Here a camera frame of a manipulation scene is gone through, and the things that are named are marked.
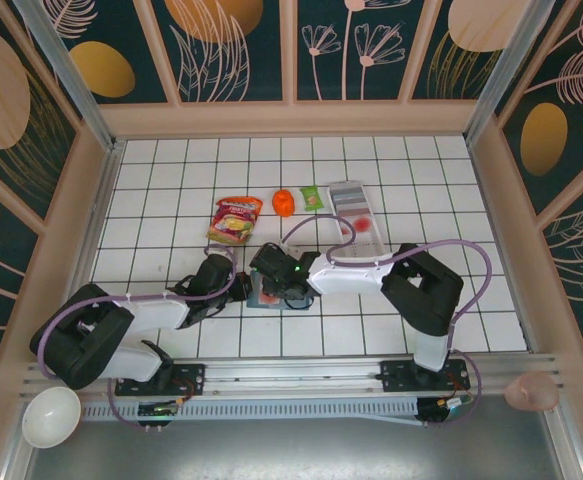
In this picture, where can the blue card holder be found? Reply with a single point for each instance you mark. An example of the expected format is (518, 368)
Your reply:
(252, 297)

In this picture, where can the card with red circle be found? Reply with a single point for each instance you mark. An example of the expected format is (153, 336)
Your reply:
(362, 223)
(271, 300)

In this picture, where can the white plastic card tray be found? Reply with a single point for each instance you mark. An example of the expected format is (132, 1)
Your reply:
(371, 245)

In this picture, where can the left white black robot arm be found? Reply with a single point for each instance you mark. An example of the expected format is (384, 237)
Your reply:
(156, 312)

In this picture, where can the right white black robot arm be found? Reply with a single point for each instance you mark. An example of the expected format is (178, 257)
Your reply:
(351, 277)

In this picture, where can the stack of grey cards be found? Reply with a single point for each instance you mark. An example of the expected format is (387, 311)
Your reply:
(348, 199)

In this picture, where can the red fruit snack bag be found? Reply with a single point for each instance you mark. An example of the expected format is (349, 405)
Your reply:
(233, 220)

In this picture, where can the orange crumpled object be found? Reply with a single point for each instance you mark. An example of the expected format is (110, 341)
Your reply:
(284, 202)

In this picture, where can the small green snack packet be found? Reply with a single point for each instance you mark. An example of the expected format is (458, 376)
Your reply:
(311, 198)

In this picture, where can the left controller circuit board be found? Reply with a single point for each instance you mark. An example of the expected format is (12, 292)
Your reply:
(158, 410)

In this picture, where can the controller circuit board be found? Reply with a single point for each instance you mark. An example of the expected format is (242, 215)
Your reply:
(158, 410)
(441, 407)

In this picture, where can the right controller circuit board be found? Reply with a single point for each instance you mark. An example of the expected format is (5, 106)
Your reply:
(441, 407)

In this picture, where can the white bowl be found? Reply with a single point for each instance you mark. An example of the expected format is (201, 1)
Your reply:
(51, 417)

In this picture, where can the pink translucent cup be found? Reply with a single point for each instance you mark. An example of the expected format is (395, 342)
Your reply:
(531, 392)

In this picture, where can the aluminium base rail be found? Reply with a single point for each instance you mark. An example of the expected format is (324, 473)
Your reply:
(296, 372)

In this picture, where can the left aluminium side rail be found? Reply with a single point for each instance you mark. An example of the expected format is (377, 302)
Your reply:
(91, 240)

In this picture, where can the aluminium side rail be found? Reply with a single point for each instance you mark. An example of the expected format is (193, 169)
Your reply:
(500, 245)
(91, 240)

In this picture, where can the right aluminium side rail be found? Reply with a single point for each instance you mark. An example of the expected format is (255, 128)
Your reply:
(500, 245)

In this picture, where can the left aluminium frame post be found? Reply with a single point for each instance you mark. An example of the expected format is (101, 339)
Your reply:
(71, 75)

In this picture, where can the aluminium frame post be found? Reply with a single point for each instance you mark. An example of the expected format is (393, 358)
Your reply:
(503, 75)
(71, 75)

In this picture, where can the right aluminium frame post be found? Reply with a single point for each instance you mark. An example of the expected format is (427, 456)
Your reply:
(503, 75)

